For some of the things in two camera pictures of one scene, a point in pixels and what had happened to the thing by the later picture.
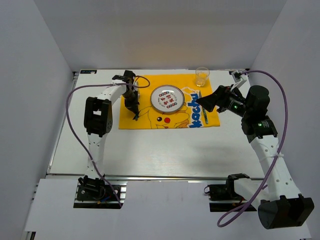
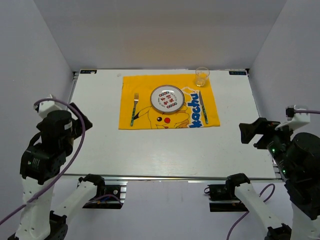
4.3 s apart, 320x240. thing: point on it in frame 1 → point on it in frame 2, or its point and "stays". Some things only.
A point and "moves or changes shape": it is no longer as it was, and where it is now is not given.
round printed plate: x=167 y=98 stays
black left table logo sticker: x=88 y=72 stays
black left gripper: x=131 y=106 → x=78 y=125
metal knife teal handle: x=204 y=111 stays
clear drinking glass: x=201 y=75 stays
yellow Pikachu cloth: x=191 y=114 stays
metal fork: x=137 y=98 moves or changes shape
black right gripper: x=209 y=102 → x=262 y=125
